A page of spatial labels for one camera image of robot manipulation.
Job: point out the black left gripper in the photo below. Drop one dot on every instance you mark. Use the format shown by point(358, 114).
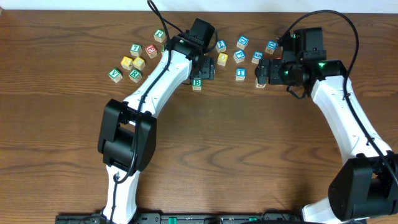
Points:
point(207, 69)

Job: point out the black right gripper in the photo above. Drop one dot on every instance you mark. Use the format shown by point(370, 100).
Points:
point(275, 66)

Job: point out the yellow O block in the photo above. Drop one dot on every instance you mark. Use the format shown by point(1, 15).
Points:
point(222, 59)

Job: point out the green R wooden block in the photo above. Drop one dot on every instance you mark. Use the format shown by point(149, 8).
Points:
point(135, 75)

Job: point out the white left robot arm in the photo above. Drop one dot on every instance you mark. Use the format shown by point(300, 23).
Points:
point(127, 137)

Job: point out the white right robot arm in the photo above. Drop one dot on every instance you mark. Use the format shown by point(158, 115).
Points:
point(364, 187)

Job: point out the green B wooden block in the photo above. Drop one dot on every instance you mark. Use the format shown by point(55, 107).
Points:
point(197, 84)

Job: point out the green J lower block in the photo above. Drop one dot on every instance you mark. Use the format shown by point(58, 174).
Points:
point(258, 85)

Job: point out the blue 5 wooden block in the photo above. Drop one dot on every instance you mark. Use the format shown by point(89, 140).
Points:
point(257, 56)

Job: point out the blue D right block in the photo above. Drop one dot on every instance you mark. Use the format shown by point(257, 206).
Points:
point(271, 46)

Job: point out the blue d block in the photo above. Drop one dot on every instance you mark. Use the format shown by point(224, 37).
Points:
point(271, 46)
point(242, 42)

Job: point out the blue 2 wooden block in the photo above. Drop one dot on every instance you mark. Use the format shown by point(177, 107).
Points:
point(221, 46)

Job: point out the blue T wooden block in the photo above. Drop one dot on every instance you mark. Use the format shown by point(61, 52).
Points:
point(240, 74)

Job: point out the blue P wooden block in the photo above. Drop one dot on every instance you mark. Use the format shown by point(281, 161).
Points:
point(239, 56)

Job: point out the blue D left block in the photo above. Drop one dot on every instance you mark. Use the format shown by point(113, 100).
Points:
point(242, 42)

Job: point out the green J wooden block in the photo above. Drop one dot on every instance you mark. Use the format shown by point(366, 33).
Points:
point(159, 35)

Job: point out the red E wooden block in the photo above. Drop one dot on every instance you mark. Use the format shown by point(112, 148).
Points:
point(151, 51)

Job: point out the yellow C wooden block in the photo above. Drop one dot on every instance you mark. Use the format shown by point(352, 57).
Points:
point(139, 63)

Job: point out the green 7 wooden block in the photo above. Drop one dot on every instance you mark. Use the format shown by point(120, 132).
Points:
point(136, 50)

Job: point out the yellow K wooden block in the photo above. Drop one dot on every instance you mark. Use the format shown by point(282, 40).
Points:
point(127, 63)

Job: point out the green V wooden block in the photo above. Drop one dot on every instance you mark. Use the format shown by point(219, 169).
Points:
point(116, 75)

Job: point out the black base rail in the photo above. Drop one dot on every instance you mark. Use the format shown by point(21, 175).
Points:
point(269, 216)

